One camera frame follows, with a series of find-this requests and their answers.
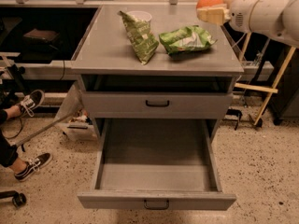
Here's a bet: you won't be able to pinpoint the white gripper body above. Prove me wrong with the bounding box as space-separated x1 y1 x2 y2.
229 0 263 34

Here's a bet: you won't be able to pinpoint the orange fruit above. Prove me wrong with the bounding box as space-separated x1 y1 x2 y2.
196 0 223 8

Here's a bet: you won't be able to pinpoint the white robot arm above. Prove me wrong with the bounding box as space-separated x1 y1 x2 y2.
196 0 299 48

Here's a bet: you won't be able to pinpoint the grey drawer cabinet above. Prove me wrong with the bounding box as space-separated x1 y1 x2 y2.
72 3 243 135

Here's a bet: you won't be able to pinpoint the closed grey upper drawer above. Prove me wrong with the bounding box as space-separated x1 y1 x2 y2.
82 91 233 119

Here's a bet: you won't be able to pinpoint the open grey middle drawer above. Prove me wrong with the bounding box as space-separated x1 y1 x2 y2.
78 119 236 211

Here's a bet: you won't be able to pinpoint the flat green chip bag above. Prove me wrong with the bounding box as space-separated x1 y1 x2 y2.
159 25 216 55

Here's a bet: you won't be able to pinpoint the white paper cup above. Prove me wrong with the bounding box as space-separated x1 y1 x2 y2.
127 10 152 22

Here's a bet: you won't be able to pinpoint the upright green chip bag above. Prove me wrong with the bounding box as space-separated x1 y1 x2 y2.
118 11 159 65

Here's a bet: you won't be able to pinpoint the clear plastic storage bin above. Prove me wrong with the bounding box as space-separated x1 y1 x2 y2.
57 113 97 141

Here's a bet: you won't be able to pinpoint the dark box on shelf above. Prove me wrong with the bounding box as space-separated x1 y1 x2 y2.
23 29 59 44

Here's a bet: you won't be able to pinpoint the black sneaker upper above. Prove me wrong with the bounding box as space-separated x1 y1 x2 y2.
19 90 45 117

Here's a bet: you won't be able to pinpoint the black sneaker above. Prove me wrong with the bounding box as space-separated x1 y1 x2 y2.
14 153 52 181
19 90 45 117

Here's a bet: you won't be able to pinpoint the black sneaker lower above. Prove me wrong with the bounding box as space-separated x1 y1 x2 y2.
14 153 52 181

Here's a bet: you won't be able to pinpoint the grey metal pole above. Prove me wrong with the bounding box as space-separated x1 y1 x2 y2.
13 112 73 152

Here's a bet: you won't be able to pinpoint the person leg black trousers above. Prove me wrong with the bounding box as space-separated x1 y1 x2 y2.
0 105 27 175

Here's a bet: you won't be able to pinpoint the black chair caster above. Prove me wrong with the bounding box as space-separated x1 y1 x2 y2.
0 190 27 208

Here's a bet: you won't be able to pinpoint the wooden easel frame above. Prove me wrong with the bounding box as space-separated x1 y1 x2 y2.
233 0 297 127

